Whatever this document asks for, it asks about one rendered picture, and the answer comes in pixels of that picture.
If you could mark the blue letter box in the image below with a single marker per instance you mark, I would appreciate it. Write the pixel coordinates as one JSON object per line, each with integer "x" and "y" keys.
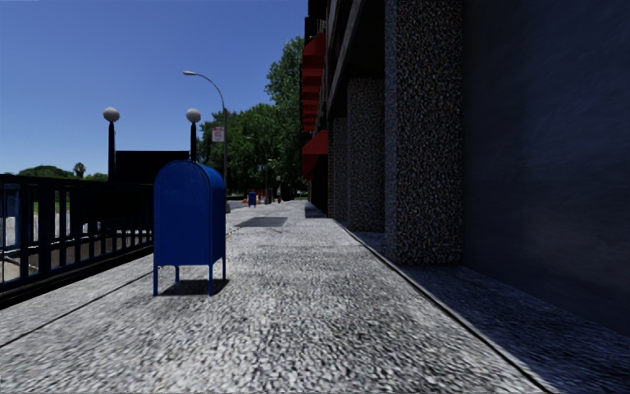
{"x": 252, "y": 198}
{"x": 187, "y": 216}

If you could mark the trees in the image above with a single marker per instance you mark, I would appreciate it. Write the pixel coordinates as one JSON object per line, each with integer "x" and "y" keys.
{"x": 47, "y": 172}
{"x": 266, "y": 143}

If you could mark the grey street lamp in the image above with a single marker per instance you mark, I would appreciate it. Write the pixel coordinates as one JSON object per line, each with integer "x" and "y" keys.
{"x": 225, "y": 147}

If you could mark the speckled stone building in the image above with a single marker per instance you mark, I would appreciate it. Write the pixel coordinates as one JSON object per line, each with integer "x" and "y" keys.
{"x": 443, "y": 123}

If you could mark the dark stairway railing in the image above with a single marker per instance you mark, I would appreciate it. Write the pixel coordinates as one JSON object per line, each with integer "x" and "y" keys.
{"x": 74, "y": 221}

